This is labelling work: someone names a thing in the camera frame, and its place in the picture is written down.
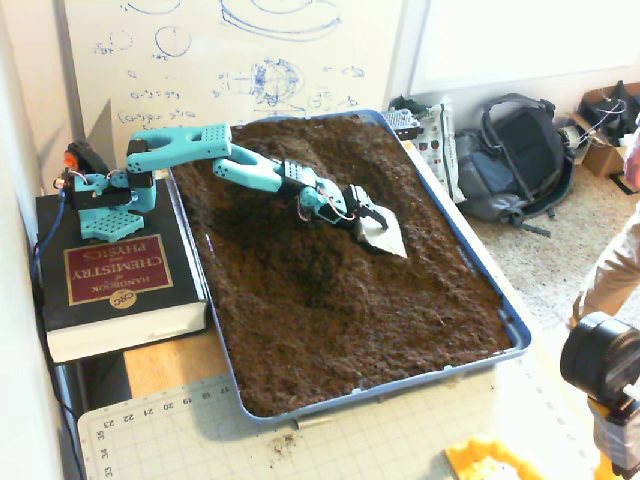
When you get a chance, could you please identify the black grilled device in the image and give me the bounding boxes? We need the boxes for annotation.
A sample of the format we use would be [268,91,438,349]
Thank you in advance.
[382,108,424,142]

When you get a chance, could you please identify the person's hand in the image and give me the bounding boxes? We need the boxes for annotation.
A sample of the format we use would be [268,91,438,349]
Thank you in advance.
[622,142,640,192]

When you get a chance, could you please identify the brown soil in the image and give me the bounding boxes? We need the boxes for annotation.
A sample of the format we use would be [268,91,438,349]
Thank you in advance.
[169,114,514,418]

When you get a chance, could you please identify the whiteboard with blue drawings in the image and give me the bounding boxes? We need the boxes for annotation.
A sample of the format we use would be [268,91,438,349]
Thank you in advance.
[62,0,407,140]

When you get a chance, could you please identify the blue cable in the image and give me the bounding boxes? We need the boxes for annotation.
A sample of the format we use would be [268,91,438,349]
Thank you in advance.
[30,192,69,292]

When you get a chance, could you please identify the black cable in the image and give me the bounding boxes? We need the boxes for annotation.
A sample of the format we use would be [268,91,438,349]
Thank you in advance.
[32,279,87,480]

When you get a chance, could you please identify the blue plastic tray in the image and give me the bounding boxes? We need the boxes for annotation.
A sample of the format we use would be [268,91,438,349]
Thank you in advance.
[160,108,532,427]

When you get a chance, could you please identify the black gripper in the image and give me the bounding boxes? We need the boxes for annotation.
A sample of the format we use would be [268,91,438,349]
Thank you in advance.
[340,183,392,232]

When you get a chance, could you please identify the black camera lens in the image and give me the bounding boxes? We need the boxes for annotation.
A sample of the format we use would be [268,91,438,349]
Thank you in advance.
[559,316,640,407]

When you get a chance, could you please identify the yellow plastic part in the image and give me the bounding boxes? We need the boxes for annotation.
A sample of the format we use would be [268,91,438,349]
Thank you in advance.
[444,435,544,480]

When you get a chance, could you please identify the cardboard box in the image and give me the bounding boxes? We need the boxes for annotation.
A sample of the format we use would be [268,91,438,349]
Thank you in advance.
[569,82,640,194]

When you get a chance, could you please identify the silver taped scoop blade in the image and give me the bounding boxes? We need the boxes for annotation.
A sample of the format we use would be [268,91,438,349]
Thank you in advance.
[353,198,409,260]

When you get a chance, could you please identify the blank white board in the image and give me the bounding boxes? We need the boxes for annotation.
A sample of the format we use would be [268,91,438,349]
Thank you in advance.
[407,0,640,98]

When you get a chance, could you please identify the black chemistry handbook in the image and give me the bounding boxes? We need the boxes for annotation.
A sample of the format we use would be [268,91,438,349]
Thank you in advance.
[34,179,209,364]

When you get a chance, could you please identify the grey-green cutting mat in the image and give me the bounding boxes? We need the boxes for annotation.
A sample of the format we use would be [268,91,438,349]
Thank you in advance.
[77,349,601,480]

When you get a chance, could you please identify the grey backpack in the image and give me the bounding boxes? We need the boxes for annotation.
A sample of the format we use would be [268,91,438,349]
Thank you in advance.
[453,93,577,238]

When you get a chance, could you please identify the yellow camera clamp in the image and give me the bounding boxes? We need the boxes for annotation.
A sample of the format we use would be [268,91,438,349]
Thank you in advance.
[587,394,640,480]

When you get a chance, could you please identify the khaki trouser leg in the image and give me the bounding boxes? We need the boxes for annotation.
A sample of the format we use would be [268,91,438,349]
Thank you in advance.
[568,204,640,332]

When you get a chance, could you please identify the white printed soil bag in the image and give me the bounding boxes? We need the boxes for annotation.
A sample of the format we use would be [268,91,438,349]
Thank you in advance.
[399,97,467,204]

